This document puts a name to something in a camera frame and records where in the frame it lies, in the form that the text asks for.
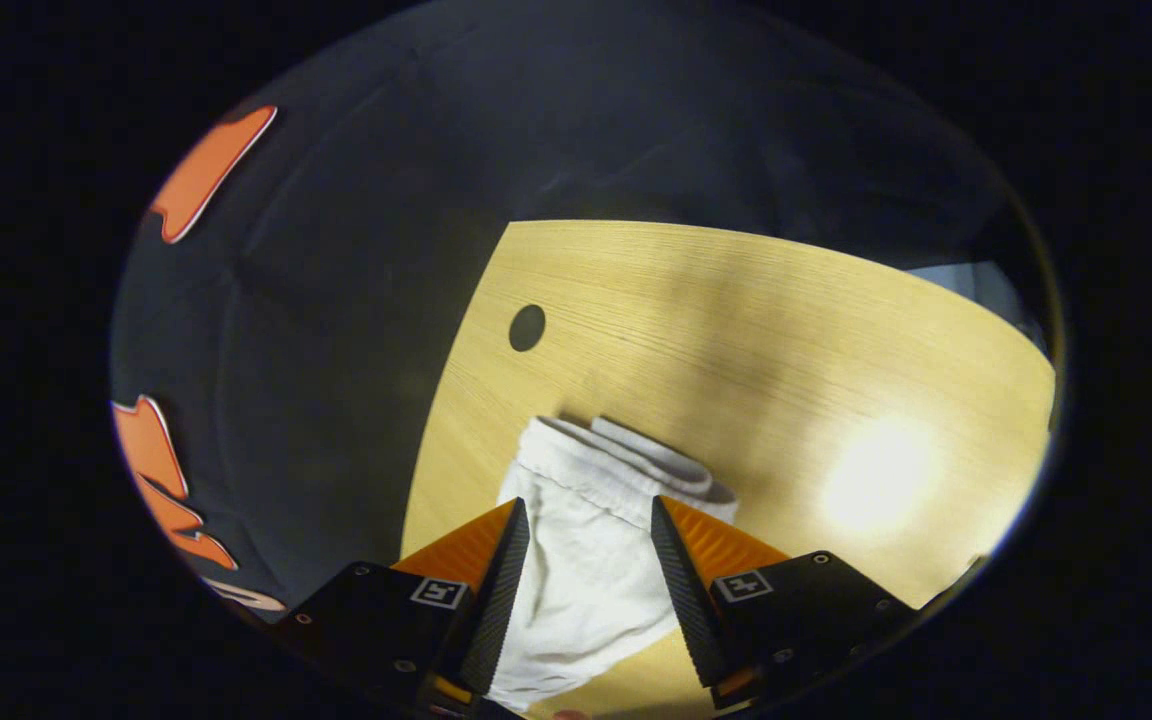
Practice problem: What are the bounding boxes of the white jeans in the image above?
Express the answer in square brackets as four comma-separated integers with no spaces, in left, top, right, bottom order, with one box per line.
[484,415,740,713]

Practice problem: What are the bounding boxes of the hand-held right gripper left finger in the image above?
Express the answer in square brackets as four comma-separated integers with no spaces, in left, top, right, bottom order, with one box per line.
[276,498,532,711]

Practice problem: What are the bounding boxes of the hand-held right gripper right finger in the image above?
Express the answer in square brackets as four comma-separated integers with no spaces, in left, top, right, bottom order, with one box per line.
[650,495,919,709]

